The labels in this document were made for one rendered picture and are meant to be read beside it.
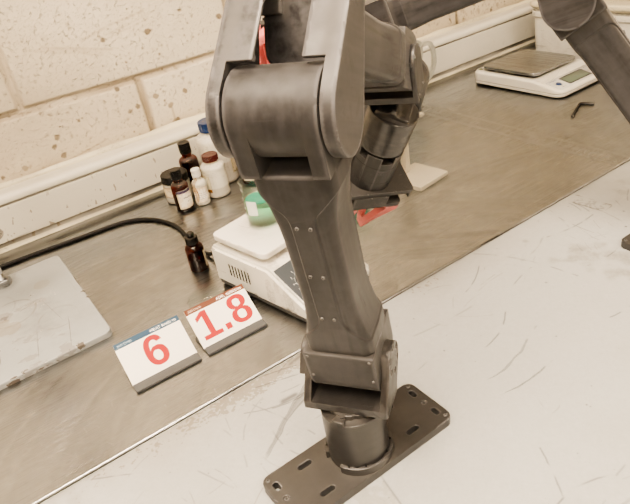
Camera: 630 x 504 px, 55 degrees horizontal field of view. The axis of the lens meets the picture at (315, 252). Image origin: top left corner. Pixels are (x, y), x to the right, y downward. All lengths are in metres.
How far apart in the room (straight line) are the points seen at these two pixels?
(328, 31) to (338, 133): 0.07
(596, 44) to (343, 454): 0.59
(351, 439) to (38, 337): 0.53
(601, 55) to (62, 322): 0.83
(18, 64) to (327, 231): 0.90
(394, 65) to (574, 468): 0.41
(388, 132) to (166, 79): 0.74
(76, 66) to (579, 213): 0.93
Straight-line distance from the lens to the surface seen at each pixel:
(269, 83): 0.40
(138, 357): 0.83
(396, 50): 0.60
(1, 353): 0.98
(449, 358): 0.76
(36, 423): 0.84
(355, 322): 0.51
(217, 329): 0.84
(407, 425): 0.67
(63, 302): 1.03
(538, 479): 0.65
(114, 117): 1.31
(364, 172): 0.72
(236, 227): 0.91
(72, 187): 1.27
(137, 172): 1.30
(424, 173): 1.17
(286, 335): 0.82
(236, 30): 0.44
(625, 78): 0.90
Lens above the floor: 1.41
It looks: 31 degrees down
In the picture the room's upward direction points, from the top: 10 degrees counter-clockwise
